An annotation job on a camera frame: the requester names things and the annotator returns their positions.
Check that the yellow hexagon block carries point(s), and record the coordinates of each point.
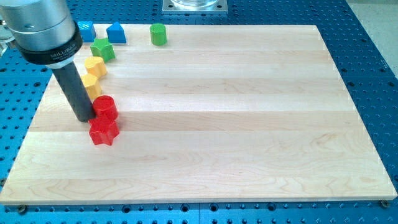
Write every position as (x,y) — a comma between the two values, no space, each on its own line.
(92,85)

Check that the blue triangular block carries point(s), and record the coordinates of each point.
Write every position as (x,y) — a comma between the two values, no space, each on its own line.
(115,33)

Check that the left board corner screw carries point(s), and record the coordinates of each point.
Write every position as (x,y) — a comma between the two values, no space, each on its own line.
(22,209)

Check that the blue cube block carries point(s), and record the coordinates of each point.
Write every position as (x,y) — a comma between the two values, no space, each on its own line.
(87,30)

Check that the board corner screw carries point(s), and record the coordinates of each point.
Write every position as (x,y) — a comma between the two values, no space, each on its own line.
(22,209)
(384,203)

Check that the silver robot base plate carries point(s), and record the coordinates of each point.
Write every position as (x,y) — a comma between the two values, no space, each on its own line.
(195,7)

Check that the light wooden board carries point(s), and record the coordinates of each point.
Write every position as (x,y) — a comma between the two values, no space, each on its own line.
(218,114)

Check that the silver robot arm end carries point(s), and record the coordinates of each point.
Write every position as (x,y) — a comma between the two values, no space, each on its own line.
(44,31)

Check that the right board corner screw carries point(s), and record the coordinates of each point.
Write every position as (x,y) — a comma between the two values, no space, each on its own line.
(384,203)

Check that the green star block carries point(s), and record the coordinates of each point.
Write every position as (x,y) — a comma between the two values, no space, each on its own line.
(103,48)

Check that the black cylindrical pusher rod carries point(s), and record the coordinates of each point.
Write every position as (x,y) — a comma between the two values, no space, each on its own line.
(74,90)

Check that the red cylinder block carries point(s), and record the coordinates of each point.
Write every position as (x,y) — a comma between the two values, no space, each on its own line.
(105,106)

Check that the yellow heart block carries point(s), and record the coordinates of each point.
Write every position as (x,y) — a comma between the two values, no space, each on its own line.
(95,66)

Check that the green cylinder block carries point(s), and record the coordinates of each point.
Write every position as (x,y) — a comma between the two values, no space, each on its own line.
(158,34)

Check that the red star block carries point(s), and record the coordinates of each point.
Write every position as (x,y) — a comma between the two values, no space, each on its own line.
(103,130)

